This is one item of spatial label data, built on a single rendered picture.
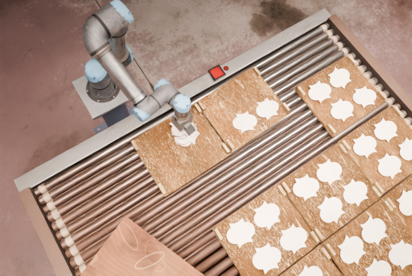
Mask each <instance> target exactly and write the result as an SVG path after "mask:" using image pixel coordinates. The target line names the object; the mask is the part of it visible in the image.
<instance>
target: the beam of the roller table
mask: <svg viewBox="0 0 412 276"><path fill-rule="evenodd" d="M329 17H331V14H330V13H329V12H328V11H327V10H326V9H325V8H323V9H321V10H320V11H318V12H316V13H314V14H313V15H310V16H309V17H307V18H305V19H303V20H302V21H300V22H298V23H296V24H294V25H292V26H291V27H289V28H287V29H285V30H284V31H282V32H280V33H278V34H276V35H274V36H273V37H271V38H269V39H267V40H265V41H263V42H262V43H260V44H258V45H257V46H255V47H253V48H251V49H249V50H247V51H246V52H244V53H242V54H240V55H239V56H236V57H235V58H233V59H231V60H229V61H228V62H226V63H224V64H222V65H220V66H221V68H222V69H223V67H224V66H227V67H228V68H229V70H228V71H225V70H223V71H224V72H225V73H226V75H225V76H224V77H222V78H220V79H219V80H217V81H214V79H213V78H212V76H211V75H210V74H209V72H208V73H206V74H204V75H202V76H200V77H199V78H197V79H195V80H193V81H192V82H189V83H188V84H186V85H184V86H182V87H181V88H179V89H177V90H178V91H179V92H180V93H181V94H185V95H187V96H188V97H189V98H190V100H192V99H194V98H195V97H197V96H198V95H200V94H202V93H204V92H206V91H207V90H209V89H211V88H213V87H214V86H217V85H218V84H220V83H221V82H223V81H225V80H227V79H229V78H230V77H232V76H234V75H235V74H238V73H239V72H241V71H243V70H244V69H246V68H248V67H250V66H252V65H253V64H255V63H257V62H258V61H260V60H262V59H264V58H266V57H267V56H269V55H271V54H272V53H275V52H276V51H278V50H279V49H281V48H283V47H285V46H287V45H288V44H290V43H292V42H294V41H295V40H297V39H299V38H301V37H302V36H304V35H306V34H308V33H310V32H311V31H313V30H315V29H316V28H318V27H319V26H321V25H323V24H325V22H326V21H327V19H328V18H329ZM172 110H174V109H173V108H172V107H171V106H170V105H168V103H166V104H165V105H164V106H162V107H161V108H160V109H159V110H158V111H156V112H155V113H154V114H153V115H152V116H151V117H149V118H148V119H146V120H145V121H140V120H138V119H137V118H136V116H135V115H134V114H132V115H130V116H128V117H126V118H125V119H123V120H121V121H119V122H117V123H115V124H114V125H112V126H110V127H108V128H107V129H105V130H103V131H101V132H99V133H97V134H96V135H94V136H92V137H90V138H89V139H87V140H85V141H83V142H81V143H79V144H78V145H76V146H74V147H72V148H70V149H68V150H67V151H65V152H63V153H61V154H60V155H58V156H56V157H54V158H52V159H51V160H49V161H47V162H45V163H43V164H41V165H40V166H38V167H36V168H34V169H33V170H31V171H29V172H27V173H25V174H23V175H22V176H20V177H18V178H16V179H15V180H14V182H15V184H16V186H17V188H18V191H19V192H21V191H22V190H24V189H26V188H27V187H30V188H32V189H35V188H37V187H38V186H39V185H41V184H43V183H45V182H47V181H49V180H51V179H53V178H54V177H56V176H58V175H59V174H62V173H63V172H65V171H67V170H68V169H70V168H72V167H74V166H76V165H77V164H79V163H81V162H82V161H84V160H86V159H88V158H90V157H91V156H93V155H95V154H96V153H99V152H100V151H102V150H103V149H105V148H107V147H109V146H111V145H113V144H114V143H116V142H118V141H119V140H121V139H123V138H125V137H126V136H128V135H130V134H132V133H134V132H135V131H137V130H139V129H140V128H142V127H144V126H146V125H148V124H149V123H151V122H153V121H155V120H157V119H158V118H160V117H162V116H163V115H165V114H167V113H169V112H171V111H172Z"/></svg>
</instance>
